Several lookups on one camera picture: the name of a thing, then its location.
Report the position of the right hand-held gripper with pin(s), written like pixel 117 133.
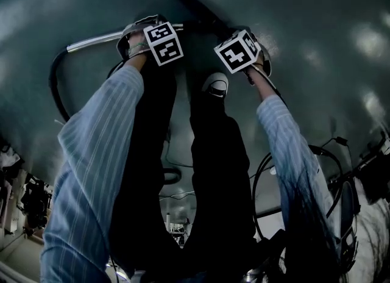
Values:
pixel 234 54

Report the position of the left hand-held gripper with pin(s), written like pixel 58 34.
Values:
pixel 166 47

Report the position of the black floor nozzle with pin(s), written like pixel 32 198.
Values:
pixel 198 8

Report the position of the silver vacuum cleaner wand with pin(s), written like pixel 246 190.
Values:
pixel 91 40

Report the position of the person's right forearm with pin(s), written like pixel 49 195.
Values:
pixel 292 153

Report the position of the person's left forearm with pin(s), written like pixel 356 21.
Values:
pixel 91 153

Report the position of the white shoe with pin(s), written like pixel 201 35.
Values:
pixel 216 82

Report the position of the person's left leg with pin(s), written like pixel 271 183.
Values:
pixel 146 153

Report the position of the person's leg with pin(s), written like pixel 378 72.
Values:
pixel 146 153
pixel 219 169

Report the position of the person's right leg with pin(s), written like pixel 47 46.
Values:
pixel 219 169

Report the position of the black metal stand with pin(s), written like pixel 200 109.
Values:
pixel 371 166

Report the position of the dark equipment clutter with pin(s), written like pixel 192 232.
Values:
pixel 33 202

